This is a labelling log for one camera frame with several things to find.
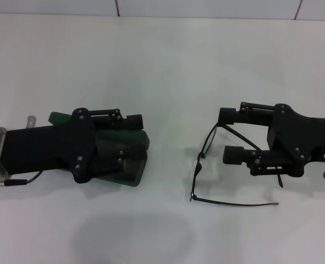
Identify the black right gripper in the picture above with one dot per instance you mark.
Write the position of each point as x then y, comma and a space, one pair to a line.
302, 137

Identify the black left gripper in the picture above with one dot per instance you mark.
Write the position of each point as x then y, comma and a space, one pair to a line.
41, 148

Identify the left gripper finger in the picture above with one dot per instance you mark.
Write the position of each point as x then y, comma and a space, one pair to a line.
133, 122

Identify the green glasses case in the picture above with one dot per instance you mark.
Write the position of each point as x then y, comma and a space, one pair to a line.
136, 176

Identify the black thin-framed glasses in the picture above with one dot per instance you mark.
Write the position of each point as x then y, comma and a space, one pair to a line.
192, 196

